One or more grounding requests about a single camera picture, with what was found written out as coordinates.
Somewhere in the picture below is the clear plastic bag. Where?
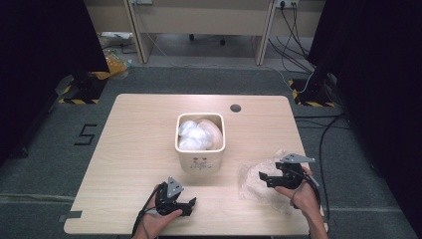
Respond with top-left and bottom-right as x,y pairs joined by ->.
237,148 -> 313,214

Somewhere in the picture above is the beige wooden desk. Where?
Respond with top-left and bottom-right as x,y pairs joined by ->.
84,0 -> 326,67

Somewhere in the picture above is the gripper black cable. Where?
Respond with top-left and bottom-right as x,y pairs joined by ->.
291,170 -> 323,213
131,184 -> 161,239

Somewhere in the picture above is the black floor cable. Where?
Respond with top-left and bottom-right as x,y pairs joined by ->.
294,112 -> 350,227

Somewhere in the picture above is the person's left hand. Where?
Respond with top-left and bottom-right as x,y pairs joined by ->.
136,209 -> 184,238

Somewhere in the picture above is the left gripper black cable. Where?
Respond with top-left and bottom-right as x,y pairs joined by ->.
131,184 -> 161,239

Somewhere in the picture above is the yellow plastic bag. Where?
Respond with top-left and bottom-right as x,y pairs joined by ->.
95,49 -> 133,82

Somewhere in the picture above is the cream square bin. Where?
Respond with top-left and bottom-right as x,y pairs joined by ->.
174,112 -> 227,175

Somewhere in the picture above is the bundle of black cables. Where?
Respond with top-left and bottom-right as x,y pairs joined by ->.
267,2 -> 317,75

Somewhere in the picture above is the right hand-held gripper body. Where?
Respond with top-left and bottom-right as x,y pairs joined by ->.
275,152 -> 317,190

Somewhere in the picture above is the white power strip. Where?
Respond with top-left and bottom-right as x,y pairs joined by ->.
275,0 -> 301,9

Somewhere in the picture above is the black stand base striped tape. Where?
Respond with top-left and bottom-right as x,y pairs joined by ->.
58,71 -> 107,106
288,73 -> 336,109

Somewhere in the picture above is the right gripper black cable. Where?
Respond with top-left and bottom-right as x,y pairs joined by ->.
291,170 -> 323,213

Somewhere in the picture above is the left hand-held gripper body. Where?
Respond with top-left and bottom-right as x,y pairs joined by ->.
154,176 -> 190,217

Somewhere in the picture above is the person's right hand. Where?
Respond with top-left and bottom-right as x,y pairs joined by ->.
274,165 -> 321,215

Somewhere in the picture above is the black curtain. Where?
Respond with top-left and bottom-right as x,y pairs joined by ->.
307,0 -> 422,239
0,0 -> 110,167

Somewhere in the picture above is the white crumpled plastic bag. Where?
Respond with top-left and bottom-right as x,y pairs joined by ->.
177,119 -> 214,151

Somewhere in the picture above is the grey tape strip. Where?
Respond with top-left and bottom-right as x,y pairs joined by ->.
58,210 -> 84,223

